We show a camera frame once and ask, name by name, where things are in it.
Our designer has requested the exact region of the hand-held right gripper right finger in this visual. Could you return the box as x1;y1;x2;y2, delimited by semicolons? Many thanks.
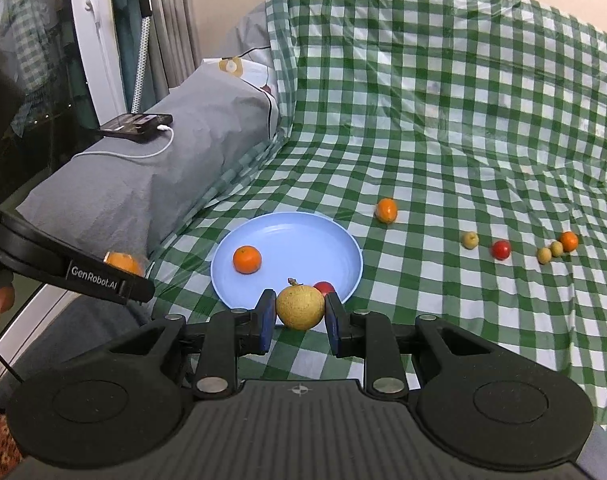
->
325;291;489;401

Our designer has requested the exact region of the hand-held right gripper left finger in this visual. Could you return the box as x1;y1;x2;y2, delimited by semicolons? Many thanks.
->
108;288;278;401

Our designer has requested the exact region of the light blue plate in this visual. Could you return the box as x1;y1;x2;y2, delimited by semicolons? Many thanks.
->
210;211;363;328

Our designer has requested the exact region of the grey bed sheet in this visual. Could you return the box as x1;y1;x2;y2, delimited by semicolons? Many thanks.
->
0;300;607;480

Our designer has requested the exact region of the black smartphone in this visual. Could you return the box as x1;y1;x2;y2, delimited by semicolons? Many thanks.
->
98;113;174;145

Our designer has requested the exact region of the grey pillow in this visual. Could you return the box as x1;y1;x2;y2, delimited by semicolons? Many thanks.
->
16;62;284;271

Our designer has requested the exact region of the dark glass window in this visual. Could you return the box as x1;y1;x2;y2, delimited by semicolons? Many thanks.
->
0;0;99;206

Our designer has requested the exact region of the teal curtain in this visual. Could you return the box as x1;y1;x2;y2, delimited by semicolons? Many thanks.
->
111;0;145;108

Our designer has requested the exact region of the green checkered plastic cloth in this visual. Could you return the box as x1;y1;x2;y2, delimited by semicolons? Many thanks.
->
148;0;607;441

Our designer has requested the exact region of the white printed pillow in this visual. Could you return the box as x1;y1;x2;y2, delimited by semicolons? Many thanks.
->
204;56;277;98

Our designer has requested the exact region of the grey curtain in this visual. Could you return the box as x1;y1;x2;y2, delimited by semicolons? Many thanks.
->
148;0;204;96

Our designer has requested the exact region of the thin black cable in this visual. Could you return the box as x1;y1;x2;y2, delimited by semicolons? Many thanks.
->
0;340;22;386

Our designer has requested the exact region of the white charging cable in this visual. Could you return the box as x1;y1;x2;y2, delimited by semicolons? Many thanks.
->
72;124;175;162

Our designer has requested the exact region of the black and white braided hose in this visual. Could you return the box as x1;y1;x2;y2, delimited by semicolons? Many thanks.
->
132;15;152;113

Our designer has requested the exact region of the white door frame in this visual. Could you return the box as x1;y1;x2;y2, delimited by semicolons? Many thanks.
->
66;0;129;126

